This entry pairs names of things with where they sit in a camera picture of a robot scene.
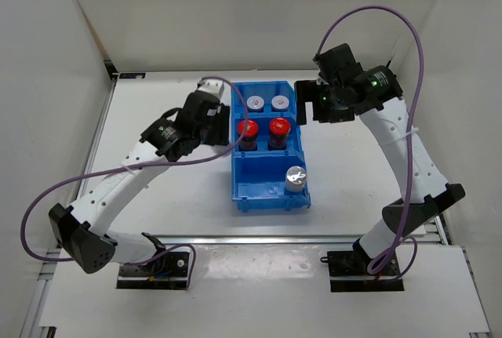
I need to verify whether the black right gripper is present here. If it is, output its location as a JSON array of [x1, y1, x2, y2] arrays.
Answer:
[[293, 80, 355, 127]]

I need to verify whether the red-lid sauce jar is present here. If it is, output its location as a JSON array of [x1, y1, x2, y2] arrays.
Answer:
[[268, 117, 291, 151], [238, 119, 259, 151]]

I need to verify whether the grey-lid dark jar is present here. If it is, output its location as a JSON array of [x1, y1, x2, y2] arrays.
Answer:
[[246, 95, 265, 112], [271, 95, 290, 112]]

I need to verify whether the silver-lid spice bottle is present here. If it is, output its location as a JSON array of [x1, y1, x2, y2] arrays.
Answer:
[[284, 165, 307, 194]]

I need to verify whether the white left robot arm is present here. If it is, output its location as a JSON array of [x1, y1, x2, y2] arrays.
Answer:
[[49, 87, 230, 275]]

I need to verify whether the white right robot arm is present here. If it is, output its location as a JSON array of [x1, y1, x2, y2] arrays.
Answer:
[[294, 66, 466, 275]]

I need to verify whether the blue three-compartment plastic bin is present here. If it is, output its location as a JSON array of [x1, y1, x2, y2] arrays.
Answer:
[[231, 81, 311, 213]]

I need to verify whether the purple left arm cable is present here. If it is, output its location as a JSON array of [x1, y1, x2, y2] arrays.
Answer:
[[20, 76, 250, 290]]

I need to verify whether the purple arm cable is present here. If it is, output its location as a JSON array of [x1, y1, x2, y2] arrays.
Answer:
[[20, 76, 250, 290], [316, 5, 427, 284]]

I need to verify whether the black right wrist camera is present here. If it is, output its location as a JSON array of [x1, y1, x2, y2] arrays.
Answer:
[[313, 43, 363, 83]]

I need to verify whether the aluminium front table rail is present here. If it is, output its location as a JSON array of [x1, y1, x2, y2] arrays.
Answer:
[[62, 234, 448, 247]]

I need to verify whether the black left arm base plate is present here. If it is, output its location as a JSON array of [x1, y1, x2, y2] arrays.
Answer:
[[115, 245, 196, 290]]

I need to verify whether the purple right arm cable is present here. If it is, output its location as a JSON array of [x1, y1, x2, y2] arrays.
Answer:
[[316, 5, 427, 284]]

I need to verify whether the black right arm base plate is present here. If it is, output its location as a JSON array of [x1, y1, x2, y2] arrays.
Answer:
[[320, 251, 405, 293]]

